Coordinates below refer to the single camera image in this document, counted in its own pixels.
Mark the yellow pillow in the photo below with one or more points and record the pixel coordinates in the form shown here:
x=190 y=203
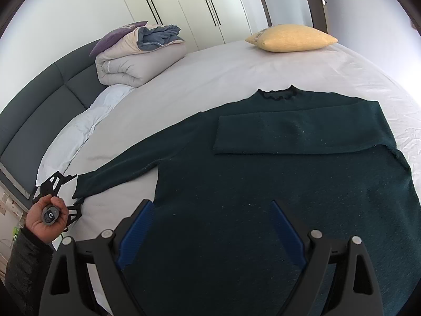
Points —
x=289 y=38

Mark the brown door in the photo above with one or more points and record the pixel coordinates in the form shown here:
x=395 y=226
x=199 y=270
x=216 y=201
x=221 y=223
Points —
x=318 y=10

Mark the person's left hand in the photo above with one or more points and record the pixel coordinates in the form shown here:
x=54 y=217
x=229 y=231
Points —
x=34 y=222

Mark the white pillow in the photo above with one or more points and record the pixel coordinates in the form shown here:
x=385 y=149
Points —
x=138 y=67
x=75 y=131

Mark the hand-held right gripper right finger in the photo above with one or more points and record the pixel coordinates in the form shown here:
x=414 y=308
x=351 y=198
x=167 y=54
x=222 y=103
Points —
x=286 y=230

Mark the blue-grey blanket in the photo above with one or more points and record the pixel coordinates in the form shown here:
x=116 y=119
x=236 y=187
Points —
x=158 y=38

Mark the purple pillow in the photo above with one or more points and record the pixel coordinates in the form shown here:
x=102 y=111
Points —
x=115 y=38

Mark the dark green knit sweater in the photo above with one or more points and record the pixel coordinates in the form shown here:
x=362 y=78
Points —
x=230 y=171

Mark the cream wardrobe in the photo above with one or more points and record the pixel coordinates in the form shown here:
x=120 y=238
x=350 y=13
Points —
x=184 y=3

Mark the person's left forearm black sleeve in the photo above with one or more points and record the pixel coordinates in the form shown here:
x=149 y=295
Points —
x=26 y=270

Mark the dark grey padded headboard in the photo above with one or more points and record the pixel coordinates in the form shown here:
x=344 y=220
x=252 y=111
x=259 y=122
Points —
x=42 y=102

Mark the bedside wall socket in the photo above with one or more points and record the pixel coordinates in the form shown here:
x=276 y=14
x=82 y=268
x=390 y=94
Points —
x=4 y=205

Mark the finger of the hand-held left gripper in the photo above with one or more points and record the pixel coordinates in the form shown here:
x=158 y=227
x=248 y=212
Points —
x=74 y=215
x=49 y=186

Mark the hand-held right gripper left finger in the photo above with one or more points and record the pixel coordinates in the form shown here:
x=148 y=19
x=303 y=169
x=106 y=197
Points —
x=139 y=223

